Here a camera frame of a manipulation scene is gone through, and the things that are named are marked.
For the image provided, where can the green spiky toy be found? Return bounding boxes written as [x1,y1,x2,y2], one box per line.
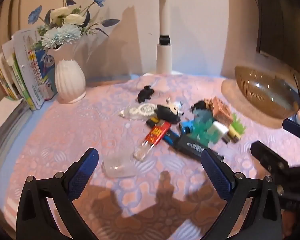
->
[231,113,246,135]

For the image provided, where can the white charger cube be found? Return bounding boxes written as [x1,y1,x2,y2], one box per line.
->
[207,121,229,143]

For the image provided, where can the pink small carton box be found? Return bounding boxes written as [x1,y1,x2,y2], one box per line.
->
[212,97,234,126]

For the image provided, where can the translucent teal wave figure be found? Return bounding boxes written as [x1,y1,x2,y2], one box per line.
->
[190,109,219,147]

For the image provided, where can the black-haired red anime figurine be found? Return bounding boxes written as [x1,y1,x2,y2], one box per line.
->
[191,99,213,112]

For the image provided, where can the clear small plastic box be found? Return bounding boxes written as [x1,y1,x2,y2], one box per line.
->
[103,155,136,178]

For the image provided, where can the black round-head figurine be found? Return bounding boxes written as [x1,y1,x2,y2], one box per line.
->
[154,98,184,125]

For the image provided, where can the red yellow clear lighter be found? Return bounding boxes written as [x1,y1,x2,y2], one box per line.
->
[133,120,171,161]

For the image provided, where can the clear correction tape dispenser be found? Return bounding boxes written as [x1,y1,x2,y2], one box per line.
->
[119,103,157,120]

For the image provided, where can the amber glass bowl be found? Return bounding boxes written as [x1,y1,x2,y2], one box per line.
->
[235,66,299,119]

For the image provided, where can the flat magazines pile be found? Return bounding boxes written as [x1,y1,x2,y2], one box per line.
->
[0,98,32,170]

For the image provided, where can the pink patterned tablecloth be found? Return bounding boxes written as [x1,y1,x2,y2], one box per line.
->
[4,75,300,239]

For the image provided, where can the black television screen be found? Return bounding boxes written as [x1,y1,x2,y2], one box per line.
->
[255,0,300,73]

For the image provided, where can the black dragon figurine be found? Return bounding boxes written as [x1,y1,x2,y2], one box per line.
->
[137,86,154,103]

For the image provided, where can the upright books stack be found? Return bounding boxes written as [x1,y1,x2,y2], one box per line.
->
[0,28,57,111]

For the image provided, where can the white ribbed vase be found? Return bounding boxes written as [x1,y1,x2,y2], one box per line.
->
[48,43,86,104]

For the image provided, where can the white lamp pole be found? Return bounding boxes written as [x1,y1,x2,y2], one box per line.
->
[157,0,172,74]

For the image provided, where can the blue white artificial flowers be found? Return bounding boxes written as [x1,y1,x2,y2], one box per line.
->
[28,0,120,50]

